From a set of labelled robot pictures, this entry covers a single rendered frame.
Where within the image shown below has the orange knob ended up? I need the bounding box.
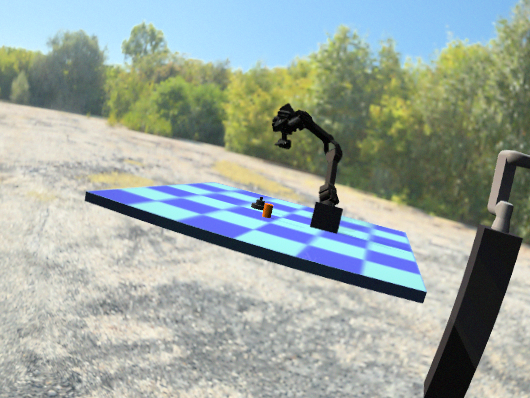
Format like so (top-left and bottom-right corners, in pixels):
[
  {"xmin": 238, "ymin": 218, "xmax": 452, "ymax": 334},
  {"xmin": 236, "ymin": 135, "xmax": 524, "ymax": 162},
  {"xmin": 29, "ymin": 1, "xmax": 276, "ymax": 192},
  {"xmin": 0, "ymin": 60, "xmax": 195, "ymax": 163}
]
[{"xmin": 262, "ymin": 203, "xmax": 274, "ymax": 218}]

